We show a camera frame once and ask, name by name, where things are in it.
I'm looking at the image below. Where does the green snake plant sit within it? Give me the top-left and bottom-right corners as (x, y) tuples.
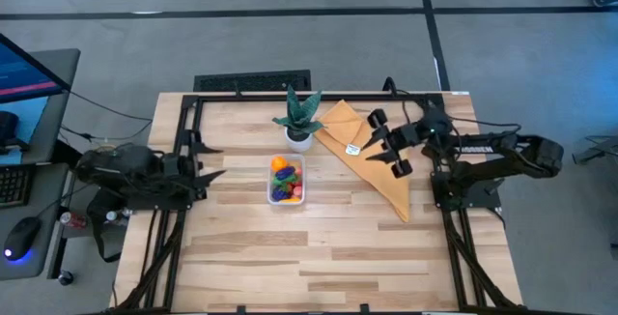
(272, 85), (325, 137)

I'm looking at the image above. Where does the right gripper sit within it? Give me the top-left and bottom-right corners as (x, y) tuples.
(362, 108), (434, 180)

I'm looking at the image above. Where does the red soda can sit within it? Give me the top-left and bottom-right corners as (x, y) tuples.
(58, 211), (90, 231)

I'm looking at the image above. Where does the black computer mouse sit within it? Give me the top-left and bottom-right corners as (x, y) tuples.
(2, 215), (42, 263)

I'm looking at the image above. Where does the black keyboard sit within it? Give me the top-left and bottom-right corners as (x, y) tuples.
(0, 164), (34, 210)

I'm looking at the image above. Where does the grey desk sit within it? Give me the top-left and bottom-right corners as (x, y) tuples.
(0, 47), (82, 282)

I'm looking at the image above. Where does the clear plastic tupperware container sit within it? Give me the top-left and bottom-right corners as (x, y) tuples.
(267, 153), (307, 207)

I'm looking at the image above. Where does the computer monitor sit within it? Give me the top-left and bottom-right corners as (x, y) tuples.
(0, 32), (72, 106)

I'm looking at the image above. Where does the orange cloth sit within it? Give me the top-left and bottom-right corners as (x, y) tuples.
(314, 100), (411, 223)

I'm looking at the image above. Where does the black aluminium table frame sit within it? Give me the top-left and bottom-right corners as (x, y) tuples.
(109, 90), (525, 315)

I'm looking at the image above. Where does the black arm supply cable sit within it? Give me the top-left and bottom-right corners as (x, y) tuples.
(382, 76), (523, 136)

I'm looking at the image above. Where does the white plant pot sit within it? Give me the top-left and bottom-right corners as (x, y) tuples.
(284, 126), (314, 154)

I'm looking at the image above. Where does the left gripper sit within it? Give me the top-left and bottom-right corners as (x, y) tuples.
(163, 130), (227, 195)

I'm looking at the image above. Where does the small capped bottle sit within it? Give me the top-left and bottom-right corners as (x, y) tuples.
(104, 208), (135, 225)

